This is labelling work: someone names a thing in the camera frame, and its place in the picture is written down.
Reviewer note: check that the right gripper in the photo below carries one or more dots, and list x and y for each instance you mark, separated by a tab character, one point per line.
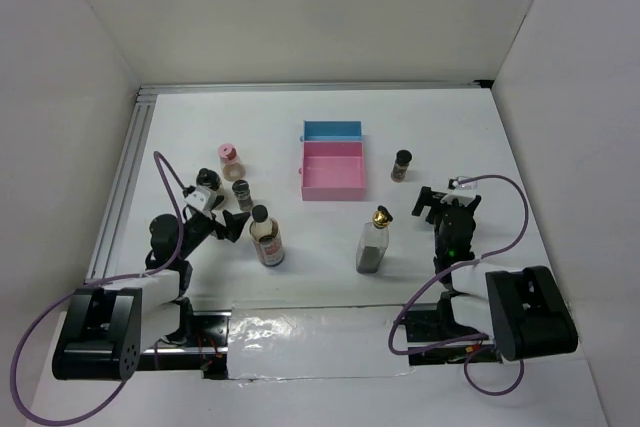
428	197

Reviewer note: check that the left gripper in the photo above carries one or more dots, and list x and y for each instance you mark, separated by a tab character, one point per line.
234	223

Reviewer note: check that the small black pepper shaker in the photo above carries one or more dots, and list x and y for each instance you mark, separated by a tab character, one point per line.
242	193

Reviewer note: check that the pink cap spice jar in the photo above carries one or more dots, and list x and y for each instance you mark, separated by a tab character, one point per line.
232	167

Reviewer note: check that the soy sauce bottle red label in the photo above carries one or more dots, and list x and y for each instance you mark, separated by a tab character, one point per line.
266	237

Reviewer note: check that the black cap spice jar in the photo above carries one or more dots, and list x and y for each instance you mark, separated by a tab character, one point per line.
401	163

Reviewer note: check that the square glass bottle gold spout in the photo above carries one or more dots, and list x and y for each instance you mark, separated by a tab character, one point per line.
373	242

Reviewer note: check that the black round cap jar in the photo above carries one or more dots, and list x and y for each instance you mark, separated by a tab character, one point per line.
208	178

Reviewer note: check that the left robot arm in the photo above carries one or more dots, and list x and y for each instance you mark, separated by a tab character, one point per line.
108	326

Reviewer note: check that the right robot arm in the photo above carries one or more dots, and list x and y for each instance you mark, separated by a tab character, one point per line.
520	309

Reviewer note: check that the pink plastic bin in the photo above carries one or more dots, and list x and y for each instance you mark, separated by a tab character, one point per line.
333	171

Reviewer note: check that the blue plastic bin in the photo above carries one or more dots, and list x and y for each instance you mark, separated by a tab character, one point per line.
331	131

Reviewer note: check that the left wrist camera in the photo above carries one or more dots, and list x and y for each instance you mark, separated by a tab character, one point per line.
201	198

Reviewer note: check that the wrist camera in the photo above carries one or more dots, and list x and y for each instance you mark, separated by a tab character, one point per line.
460	189
201	198

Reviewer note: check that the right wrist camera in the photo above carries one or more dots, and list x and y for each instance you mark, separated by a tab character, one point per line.
460	189

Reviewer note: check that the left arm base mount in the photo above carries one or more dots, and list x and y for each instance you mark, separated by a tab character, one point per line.
203	350

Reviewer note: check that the aluminium frame rail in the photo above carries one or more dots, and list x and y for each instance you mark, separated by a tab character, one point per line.
111	231

